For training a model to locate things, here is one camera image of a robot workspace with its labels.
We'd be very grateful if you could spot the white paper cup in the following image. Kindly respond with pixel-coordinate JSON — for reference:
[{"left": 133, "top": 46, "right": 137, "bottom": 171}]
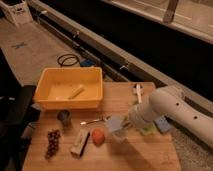
[{"left": 113, "top": 130, "right": 127, "bottom": 143}]

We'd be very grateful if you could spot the blue object on floor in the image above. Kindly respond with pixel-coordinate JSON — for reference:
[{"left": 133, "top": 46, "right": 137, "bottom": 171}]
[{"left": 80, "top": 59, "right": 95, "bottom": 67}]

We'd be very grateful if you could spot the white crate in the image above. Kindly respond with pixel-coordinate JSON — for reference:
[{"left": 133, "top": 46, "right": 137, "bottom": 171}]
[{"left": 0, "top": 0, "right": 33, "bottom": 27}]

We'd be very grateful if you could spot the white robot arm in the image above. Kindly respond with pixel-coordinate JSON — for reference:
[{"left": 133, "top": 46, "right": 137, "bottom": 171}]
[{"left": 123, "top": 85, "right": 213, "bottom": 148}]

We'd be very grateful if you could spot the yellow plastic bin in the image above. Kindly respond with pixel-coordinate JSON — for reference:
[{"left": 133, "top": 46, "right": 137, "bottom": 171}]
[{"left": 34, "top": 67, "right": 103, "bottom": 110}]

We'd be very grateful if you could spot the small grey metal cup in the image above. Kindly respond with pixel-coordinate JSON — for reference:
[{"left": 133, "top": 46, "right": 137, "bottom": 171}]
[{"left": 57, "top": 110, "right": 71, "bottom": 126}]

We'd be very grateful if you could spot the white handled brush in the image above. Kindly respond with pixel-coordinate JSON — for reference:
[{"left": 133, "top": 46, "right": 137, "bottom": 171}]
[{"left": 133, "top": 84, "right": 143, "bottom": 103}]

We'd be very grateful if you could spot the light blue towel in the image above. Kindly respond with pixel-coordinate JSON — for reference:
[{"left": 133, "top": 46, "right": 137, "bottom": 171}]
[{"left": 105, "top": 116, "right": 123, "bottom": 133}]

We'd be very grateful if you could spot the bunch of dark grapes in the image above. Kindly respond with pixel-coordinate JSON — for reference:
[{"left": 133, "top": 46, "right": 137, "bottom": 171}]
[{"left": 45, "top": 129, "right": 61, "bottom": 159}]

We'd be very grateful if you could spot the blue sponge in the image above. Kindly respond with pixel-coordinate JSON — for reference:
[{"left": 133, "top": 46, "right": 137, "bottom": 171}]
[{"left": 154, "top": 116, "right": 171, "bottom": 133}]

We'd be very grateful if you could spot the white and black box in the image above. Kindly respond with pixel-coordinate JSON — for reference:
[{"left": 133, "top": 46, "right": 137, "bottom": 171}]
[{"left": 70, "top": 129, "right": 90, "bottom": 156}]

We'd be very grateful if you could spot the metal fork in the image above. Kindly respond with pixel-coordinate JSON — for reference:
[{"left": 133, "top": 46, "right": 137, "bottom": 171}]
[{"left": 80, "top": 116, "right": 110, "bottom": 125}]

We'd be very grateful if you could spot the yellow cylinder in bin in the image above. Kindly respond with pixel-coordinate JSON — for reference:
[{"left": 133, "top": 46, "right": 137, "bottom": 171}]
[{"left": 68, "top": 85, "right": 84, "bottom": 99}]

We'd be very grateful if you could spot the small green cup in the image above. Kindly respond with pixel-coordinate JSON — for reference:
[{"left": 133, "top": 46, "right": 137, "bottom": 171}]
[{"left": 140, "top": 124, "right": 155, "bottom": 135}]

